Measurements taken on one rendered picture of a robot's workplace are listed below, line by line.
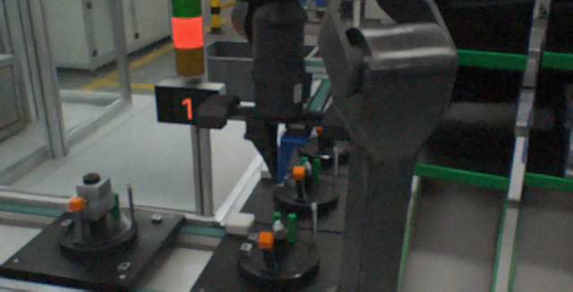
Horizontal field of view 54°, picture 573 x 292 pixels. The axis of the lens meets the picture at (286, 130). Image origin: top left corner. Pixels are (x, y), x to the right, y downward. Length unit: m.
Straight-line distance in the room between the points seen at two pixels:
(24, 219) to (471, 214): 0.89
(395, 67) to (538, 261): 0.60
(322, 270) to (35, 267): 0.48
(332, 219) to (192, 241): 0.28
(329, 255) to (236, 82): 1.98
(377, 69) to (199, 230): 0.82
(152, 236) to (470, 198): 0.57
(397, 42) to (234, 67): 2.52
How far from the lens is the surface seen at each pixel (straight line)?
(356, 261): 0.46
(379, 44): 0.37
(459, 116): 0.88
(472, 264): 0.89
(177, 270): 1.08
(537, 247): 0.93
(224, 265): 0.99
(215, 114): 0.65
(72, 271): 1.03
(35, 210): 1.30
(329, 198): 1.15
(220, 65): 2.90
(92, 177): 1.05
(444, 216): 0.91
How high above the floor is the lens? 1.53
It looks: 21 degrees down
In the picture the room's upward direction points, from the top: straight up
